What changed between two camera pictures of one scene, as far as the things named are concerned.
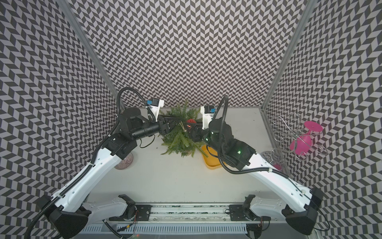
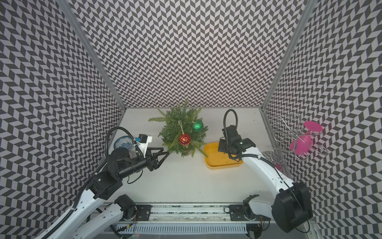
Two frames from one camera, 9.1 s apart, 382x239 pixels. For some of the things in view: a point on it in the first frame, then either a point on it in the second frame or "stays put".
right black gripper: [196, 131] → [222, 145]
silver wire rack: [293, 137] stays put
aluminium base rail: [224, 213] stays put
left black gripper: [164, 127] → [152, 161]
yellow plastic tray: [212, 161] stays put
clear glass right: [275, 158] stays put
